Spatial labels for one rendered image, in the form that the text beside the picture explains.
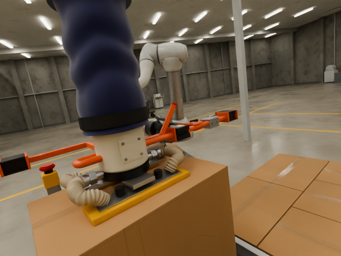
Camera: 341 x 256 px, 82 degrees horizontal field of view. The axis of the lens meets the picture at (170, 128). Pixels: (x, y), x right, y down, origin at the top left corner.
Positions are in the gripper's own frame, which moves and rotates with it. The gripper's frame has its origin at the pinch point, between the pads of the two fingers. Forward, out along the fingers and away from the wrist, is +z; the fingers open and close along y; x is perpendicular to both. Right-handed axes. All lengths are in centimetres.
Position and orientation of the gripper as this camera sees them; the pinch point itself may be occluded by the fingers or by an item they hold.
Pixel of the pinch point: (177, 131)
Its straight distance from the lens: 83.2
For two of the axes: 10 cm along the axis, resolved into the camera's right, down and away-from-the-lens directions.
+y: 1.5, 9.7, 2.0
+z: 6.2, 0.7, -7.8
